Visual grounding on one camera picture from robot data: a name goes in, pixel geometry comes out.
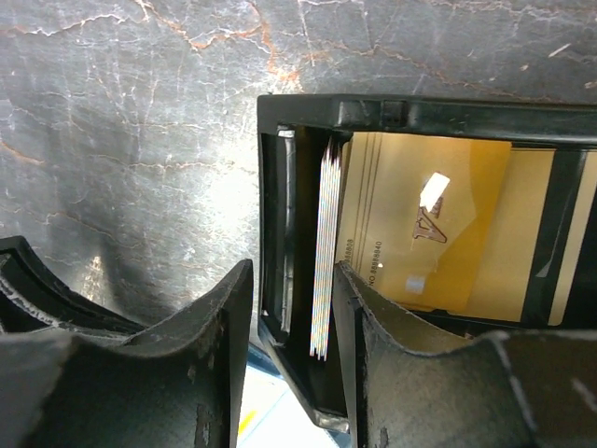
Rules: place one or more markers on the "black plastic tray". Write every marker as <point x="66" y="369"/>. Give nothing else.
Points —
<point x="538" y="267"/>

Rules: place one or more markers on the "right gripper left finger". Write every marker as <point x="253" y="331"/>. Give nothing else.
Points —
<point x="178" y="383"/>

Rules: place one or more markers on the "loose gold card in tray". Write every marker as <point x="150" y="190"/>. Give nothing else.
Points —
<point x="416" y="214"/>

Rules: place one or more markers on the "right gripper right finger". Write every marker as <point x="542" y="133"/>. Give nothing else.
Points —
<point x="408" y="383"/>

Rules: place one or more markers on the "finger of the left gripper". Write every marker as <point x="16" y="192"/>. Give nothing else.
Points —
<point x="33" y="298"/>

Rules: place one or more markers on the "teal leather card holder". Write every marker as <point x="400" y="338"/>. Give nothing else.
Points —
<point x="271" y="415"/>

